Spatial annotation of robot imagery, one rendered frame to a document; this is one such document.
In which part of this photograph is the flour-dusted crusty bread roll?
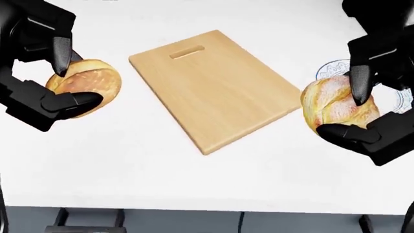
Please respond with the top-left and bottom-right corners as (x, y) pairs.
(300, 75), (381, 135)

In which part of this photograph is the white plate with blue pattern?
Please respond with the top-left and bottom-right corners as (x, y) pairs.
(314, 58), (414, 115)

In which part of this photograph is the black robot leg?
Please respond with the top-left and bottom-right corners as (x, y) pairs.
(0, 179), (10, 233)
(399, 199), (414, 233)

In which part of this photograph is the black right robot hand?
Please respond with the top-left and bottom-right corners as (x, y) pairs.
(316, 0), (414, 167)

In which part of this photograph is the dark metal stool frame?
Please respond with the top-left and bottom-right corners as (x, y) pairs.
(44, 207), (127, 233)

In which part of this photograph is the round golden bread roll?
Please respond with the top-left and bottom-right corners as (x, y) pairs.
(45, 58), (123, 119)

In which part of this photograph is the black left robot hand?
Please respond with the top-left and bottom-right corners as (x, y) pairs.
(0, 0), (104, 133)

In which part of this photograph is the light wooden cutting board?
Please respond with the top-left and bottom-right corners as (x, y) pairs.
(128, 29), (303, 156)

